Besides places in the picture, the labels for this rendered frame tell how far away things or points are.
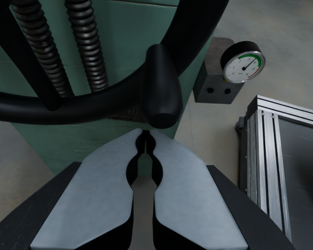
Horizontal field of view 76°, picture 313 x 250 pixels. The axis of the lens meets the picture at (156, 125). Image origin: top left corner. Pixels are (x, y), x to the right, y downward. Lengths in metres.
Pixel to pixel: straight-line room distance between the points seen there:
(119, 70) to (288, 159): 0.73
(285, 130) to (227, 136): 0.27
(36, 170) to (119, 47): 0.73
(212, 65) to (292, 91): 1.23
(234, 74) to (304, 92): 1.32
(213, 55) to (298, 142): 0.67
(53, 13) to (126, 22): 0.10
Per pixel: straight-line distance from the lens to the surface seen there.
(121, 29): 0.36
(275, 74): 1.66
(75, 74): 0.43
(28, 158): 1.03
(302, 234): 0.84
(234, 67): 0.35
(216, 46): 0.45
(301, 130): 1.05
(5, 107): 0.23
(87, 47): 0.23
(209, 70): 0.39
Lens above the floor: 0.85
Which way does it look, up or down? 55 degrees down
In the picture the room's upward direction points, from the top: 12 degrees clockwise
